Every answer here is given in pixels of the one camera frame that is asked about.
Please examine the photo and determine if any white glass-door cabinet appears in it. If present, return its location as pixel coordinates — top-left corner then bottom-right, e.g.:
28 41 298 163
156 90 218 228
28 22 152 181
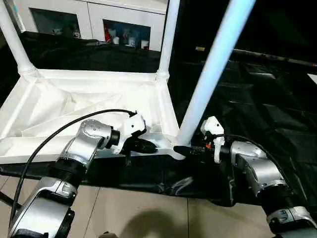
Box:
12 0 169 52

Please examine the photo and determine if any grey metal frame leg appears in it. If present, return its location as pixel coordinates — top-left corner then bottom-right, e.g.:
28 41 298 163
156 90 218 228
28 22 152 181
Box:
0 192 14 206

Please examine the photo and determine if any black work mat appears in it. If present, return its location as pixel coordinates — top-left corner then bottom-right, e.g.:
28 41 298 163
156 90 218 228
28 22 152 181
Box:
0 31 317 208

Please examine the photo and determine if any white plastic table leg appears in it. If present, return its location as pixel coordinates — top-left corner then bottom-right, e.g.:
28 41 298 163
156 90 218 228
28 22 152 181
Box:
0 0 38 77
156 0 181 81
176 0 257 145

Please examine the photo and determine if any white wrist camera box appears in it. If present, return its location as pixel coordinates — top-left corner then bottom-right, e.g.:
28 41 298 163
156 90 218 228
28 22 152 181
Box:
111 112 148 155
201 117 226 164

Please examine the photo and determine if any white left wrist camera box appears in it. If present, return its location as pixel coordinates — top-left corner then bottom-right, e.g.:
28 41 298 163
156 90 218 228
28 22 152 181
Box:
111 112 148 155

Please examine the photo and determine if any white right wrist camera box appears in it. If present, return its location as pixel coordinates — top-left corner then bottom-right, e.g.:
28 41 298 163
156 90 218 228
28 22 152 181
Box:
201 117 226 164

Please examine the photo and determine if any dark metal rod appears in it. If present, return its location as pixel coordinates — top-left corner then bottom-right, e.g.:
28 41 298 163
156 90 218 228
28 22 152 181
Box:
233 49 317 67

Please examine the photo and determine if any white plastic table top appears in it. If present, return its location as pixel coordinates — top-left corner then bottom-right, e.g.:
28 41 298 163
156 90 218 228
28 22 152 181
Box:
0 68 188 165

